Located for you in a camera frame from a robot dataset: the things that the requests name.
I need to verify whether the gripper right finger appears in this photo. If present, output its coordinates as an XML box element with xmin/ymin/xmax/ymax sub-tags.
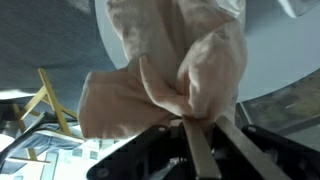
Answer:
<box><xmin>214</xmin><ymin>114</ymin><xmax>320</xmax><ymax>180</ymax></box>

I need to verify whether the pink cloth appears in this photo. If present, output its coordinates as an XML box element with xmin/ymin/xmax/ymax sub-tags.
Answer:
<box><xmin>77</xmin><ymin>0</ymin><xmax>249</xmax><ymax>140</ymax></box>

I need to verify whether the wooden lounge chair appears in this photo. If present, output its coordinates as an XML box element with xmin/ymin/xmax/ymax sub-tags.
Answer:
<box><xmin>0</xmin><ymin>68</ymin><xmax>84</xmax><ymax>164</ymax></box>

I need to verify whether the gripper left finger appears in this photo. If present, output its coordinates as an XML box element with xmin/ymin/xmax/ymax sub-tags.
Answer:
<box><xmin>86</xmin><ymin>115</ymin><xmax>223</xmax><ymax>180</ymax></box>

